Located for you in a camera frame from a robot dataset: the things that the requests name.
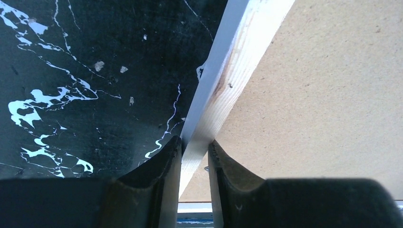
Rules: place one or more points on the white wooden photo frame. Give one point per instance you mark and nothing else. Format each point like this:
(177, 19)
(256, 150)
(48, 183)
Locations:
(302, 88)

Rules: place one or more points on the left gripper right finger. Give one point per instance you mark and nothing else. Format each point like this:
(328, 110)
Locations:
(242, 199)

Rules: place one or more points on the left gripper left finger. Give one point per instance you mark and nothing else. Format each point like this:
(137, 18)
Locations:
(146, 197)

